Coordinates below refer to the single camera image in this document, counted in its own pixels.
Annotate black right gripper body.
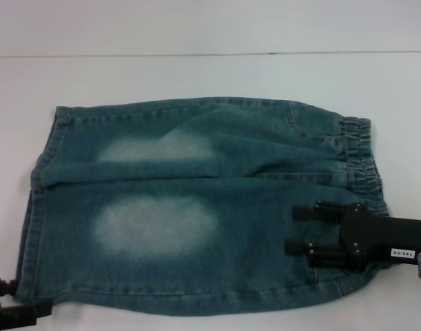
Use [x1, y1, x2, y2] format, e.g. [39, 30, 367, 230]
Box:
[308, 201, 421, 274]

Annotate blue denim shorts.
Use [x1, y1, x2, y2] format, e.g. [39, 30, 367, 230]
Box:
[16, 96, 393, 317]

